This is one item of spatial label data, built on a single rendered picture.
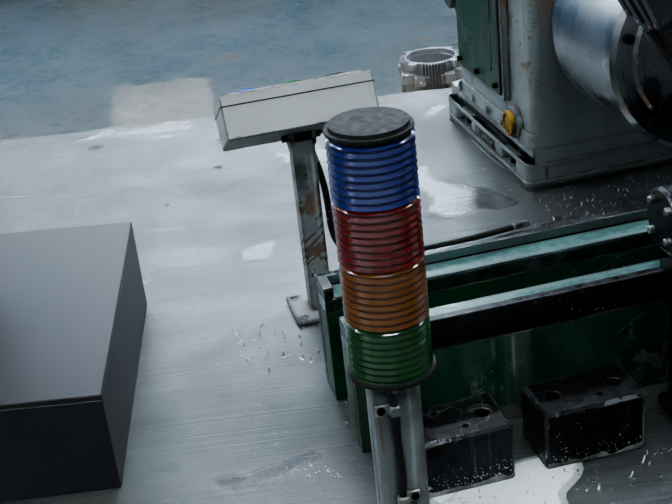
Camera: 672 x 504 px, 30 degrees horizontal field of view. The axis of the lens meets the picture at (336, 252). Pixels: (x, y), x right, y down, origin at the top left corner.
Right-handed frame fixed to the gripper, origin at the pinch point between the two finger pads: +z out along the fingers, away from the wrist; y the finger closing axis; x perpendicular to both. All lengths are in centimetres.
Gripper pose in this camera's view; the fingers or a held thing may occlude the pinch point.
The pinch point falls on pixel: (671, 46)
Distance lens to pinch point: 131.9
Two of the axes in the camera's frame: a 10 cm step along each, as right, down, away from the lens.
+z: 5.7, 6.8, 4.7
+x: -7.9, 6.2, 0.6
